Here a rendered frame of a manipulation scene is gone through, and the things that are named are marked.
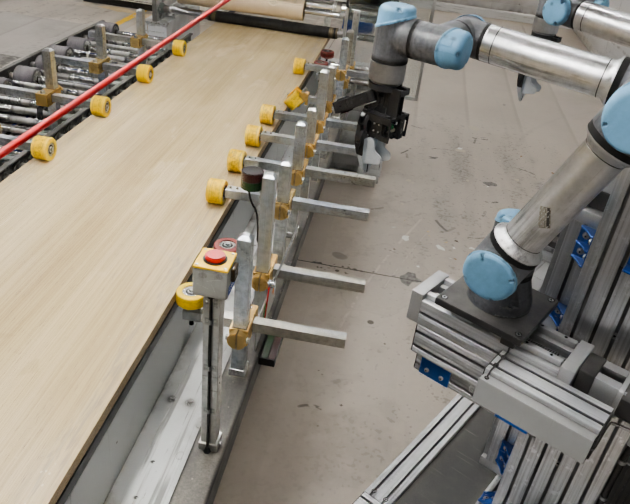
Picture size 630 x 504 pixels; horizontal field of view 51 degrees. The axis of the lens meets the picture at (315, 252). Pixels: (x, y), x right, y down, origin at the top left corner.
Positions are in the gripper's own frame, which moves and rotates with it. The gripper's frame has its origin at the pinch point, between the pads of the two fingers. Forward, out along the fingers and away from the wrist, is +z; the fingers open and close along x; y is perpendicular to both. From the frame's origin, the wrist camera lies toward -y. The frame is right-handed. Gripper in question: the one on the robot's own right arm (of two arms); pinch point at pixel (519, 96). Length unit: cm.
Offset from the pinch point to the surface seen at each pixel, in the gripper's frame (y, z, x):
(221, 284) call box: -1, 13, -127
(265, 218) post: -29, 27, -83
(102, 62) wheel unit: -188, 35, -23
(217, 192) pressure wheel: -61, 36, -70
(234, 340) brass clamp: -16, 48, -107
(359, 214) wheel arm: -23, 37, -45
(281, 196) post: -42, 33, -61
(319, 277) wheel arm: -18, 46, -71
